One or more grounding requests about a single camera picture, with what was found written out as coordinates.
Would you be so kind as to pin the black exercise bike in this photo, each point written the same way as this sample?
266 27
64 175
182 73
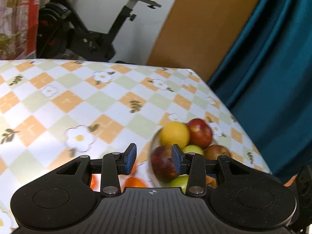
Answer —
95 41

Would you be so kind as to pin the teal curtain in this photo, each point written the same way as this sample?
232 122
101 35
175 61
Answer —
268 78

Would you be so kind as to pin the wooden door panel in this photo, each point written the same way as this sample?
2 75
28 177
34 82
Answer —
199 29

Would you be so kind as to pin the small orange tangerine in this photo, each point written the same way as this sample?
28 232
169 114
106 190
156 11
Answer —
95 182
210 181
135 182

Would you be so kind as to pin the checkered floral tablecloth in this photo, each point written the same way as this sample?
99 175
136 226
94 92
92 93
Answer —
73 102

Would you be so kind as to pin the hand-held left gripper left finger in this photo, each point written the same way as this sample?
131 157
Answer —
130 159

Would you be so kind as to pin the clear glass bowl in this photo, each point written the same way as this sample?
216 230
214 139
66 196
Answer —
154 140

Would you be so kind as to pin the printed red backdrop cloth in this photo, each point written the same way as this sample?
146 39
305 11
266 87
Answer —
14 17

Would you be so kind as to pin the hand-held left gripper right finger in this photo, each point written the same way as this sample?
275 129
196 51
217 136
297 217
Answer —
178 160

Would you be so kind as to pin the green apple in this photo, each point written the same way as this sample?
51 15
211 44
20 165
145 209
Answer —
180 182

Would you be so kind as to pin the small green round fruit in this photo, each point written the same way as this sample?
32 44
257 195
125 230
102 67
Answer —
193 149

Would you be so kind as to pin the brown round fruit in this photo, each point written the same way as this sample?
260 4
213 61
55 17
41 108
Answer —
217 151

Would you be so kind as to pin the yellow citrus fruit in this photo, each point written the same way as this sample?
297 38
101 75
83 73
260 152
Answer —
174 134

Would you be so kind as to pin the dark red streaked apple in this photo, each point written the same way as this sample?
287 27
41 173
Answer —
162 162

